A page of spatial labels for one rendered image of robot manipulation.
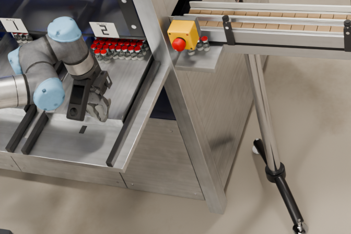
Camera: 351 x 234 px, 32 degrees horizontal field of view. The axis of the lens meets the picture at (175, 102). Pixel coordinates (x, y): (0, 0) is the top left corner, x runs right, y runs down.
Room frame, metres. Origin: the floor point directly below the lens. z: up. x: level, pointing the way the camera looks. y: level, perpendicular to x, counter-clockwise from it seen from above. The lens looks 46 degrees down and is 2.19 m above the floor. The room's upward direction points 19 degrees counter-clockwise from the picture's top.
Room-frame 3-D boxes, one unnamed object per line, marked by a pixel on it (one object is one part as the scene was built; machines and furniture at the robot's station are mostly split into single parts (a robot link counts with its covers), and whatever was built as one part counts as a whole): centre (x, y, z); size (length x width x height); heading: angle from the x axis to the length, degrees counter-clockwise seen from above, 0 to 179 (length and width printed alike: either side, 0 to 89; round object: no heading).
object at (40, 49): (1.26, 0.30, 1.21); 0.11 x 0.11 x 0.08; 10
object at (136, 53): (1.56, 0.12, 0.90); 0.18 x 0.02 x 0.05; 57
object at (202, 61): (1.45, -0.13, 0.87); 0.14 x 0.13 x 0.02; 147
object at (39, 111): (1.41, 0.42, 0.91); 0.14 x 0.03 x 0.06; 147
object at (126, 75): (1.46, 0.18, 0.90); 0.34 x 0.26 x 0.04; 147
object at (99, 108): (1.29, 0.19, 0.95); 0.06 x 0.03 x 0.09; 147
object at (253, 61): (1.47, -0.29, 0.46); 0.09 x 0.09 x 0.77; 57
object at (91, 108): (1.30, 0.22, 0.95); 0.06 x 0.03 x 0.09; 147
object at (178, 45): (1.39, -0.07, 0.99); 0.04 x 0.04 x 0.04; 57
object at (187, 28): (1.43, -0.09, 0.99); 0.08 x 0.07 x 0.07; 147
